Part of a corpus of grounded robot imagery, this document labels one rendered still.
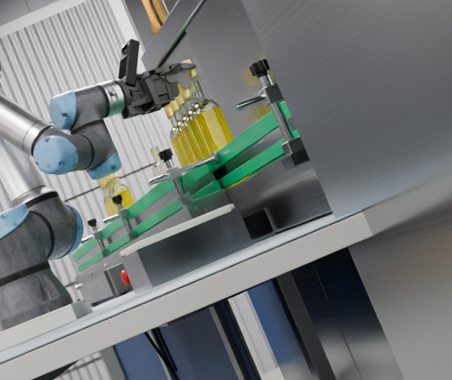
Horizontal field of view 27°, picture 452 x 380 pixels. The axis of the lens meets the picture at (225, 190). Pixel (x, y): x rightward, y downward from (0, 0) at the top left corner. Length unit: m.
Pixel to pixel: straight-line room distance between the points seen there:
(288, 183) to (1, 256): 0.60
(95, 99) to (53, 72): 3.59
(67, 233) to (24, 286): 0.19
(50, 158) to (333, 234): 0.84
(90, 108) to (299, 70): 0.90
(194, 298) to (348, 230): 0.20
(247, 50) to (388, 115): 1.16
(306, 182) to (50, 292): 0.59
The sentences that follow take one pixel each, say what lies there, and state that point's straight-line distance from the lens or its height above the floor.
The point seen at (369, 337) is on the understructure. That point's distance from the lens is 2.23.
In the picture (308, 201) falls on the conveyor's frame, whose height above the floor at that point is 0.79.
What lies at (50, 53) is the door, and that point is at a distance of 5.62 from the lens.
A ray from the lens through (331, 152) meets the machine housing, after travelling 1.16.
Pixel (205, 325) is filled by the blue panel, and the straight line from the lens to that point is 2.34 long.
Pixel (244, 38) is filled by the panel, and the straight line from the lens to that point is 2.15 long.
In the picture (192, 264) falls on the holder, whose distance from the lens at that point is 1.82.
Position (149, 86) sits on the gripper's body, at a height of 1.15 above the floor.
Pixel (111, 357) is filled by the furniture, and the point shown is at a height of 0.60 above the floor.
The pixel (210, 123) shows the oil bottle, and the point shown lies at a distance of 2.14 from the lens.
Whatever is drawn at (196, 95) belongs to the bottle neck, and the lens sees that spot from 2.17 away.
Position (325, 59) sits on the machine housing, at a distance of 1.10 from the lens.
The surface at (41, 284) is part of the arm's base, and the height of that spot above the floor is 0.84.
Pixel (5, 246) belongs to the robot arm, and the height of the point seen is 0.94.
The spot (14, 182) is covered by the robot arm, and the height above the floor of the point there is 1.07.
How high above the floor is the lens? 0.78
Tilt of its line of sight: 3 degrees up
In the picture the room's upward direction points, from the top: 23 degrees counter-clockwise
